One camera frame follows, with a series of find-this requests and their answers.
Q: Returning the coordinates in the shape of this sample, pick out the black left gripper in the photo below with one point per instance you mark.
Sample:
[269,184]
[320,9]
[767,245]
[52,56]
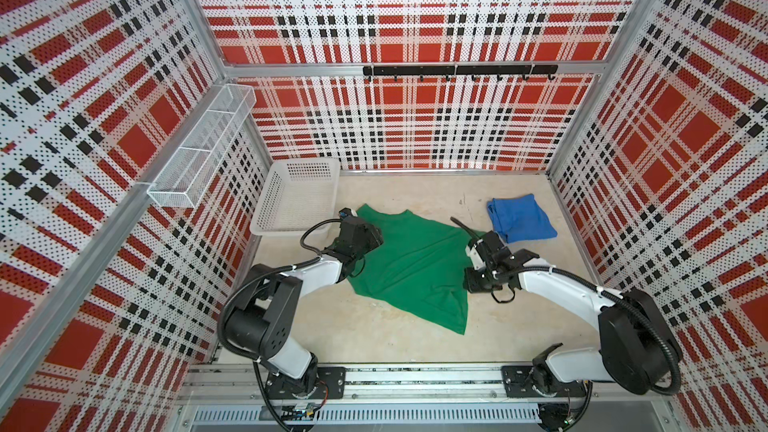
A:
[374,236]

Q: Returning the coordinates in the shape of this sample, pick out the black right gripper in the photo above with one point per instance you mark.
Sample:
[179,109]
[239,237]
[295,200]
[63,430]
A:
[471,284]

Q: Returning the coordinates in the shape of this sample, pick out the blue tank top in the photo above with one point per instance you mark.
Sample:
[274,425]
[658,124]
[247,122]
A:
[520,219]

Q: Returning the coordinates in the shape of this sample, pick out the green tank top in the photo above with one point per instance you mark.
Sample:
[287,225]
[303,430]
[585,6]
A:
[418,269]

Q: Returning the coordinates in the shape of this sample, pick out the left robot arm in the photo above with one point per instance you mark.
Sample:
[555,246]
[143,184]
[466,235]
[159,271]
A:
[257,319]

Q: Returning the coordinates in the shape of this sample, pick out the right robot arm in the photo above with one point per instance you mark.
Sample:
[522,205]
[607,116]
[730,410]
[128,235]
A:
[637,349]

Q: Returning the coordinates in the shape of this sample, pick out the white plastic laundry basket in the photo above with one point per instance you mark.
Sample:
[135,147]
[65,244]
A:
[298,194]

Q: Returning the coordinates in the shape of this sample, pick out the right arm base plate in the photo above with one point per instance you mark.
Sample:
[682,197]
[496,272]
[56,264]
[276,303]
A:
[529,381]

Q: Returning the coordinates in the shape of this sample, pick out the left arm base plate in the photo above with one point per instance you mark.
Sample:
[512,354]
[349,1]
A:
[317,383]

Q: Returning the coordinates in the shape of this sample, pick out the white wire wall shelf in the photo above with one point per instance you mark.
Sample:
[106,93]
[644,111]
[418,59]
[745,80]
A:
[216,123]

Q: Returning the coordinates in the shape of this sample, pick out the black wall hook rail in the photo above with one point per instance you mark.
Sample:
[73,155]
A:
[522,70]

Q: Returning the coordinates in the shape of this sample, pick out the aluminium front rail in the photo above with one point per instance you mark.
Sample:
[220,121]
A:
[384,383]

